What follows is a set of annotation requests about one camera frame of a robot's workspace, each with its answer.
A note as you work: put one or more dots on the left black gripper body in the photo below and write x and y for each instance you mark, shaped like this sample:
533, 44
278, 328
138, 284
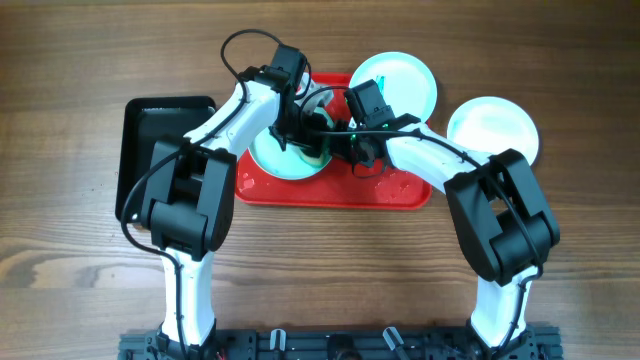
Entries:
296, 128

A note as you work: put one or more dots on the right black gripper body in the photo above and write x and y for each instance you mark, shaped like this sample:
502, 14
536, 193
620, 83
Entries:
347, 147

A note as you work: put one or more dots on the white plate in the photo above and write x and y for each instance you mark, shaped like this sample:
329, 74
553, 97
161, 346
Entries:
494, 124
405, 82
286, 165

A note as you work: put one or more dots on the yellow green sponge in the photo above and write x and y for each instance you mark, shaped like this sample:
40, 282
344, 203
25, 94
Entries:
316, 153

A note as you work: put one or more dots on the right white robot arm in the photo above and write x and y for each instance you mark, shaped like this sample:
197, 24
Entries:
504, 225

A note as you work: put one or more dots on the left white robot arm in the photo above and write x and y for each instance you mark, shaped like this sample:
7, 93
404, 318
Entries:
189, 196

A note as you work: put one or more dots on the red plastic tray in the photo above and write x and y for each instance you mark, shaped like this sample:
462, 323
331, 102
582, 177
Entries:
338, 185

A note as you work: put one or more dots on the black water tray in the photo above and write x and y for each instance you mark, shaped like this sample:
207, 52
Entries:
147, 120

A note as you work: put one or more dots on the black mounting rail base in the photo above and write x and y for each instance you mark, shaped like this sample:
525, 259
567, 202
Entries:
536, 342

